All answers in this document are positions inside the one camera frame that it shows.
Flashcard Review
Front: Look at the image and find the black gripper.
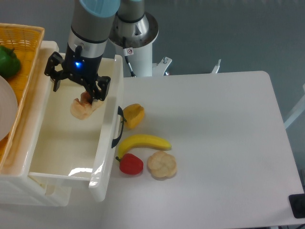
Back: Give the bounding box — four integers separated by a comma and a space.
44, 45, 111, 104

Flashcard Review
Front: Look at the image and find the square bread piece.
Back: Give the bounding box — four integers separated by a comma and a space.
70, 91, 104, 120

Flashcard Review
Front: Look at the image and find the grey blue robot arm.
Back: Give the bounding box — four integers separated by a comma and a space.
44, 0, 144, 104

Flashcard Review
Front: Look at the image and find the open upper white drawer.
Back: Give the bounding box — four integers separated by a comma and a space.
29, 55, 123, 202

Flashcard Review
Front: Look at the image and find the white drawer cabinet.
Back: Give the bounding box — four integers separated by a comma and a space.
0, 41, 71, 207

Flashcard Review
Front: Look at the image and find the round flower-shaped bread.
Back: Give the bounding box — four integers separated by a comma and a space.
147, 151, 177, 178

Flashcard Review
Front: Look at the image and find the yellow woven basket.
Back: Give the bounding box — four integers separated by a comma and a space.
0, 23, 45, 167

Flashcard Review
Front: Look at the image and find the yellow bell pepper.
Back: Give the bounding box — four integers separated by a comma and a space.
123, 104, 145, 129

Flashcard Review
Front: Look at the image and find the green bell pepper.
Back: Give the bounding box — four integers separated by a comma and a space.
0, 45, 21, 79

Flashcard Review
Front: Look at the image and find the white round plate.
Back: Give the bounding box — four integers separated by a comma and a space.
0, 76, 18, 140

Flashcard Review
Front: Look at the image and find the yellow banana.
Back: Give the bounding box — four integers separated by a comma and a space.
117, 134, 172, 159

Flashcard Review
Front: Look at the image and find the red bell pepper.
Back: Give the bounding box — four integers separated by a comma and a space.
115, 153, 143, 175

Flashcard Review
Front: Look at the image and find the black device at table edge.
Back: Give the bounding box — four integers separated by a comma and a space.
288, 194, 305, 219

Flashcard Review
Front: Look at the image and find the black drawer handle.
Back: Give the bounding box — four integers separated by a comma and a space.
112, 106, 127, 148

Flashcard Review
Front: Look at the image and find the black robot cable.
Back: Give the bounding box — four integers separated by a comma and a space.
122, 37, 137, 77

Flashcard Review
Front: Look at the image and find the white table frame bracket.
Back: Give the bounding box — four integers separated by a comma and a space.
152, 57, 173, 76

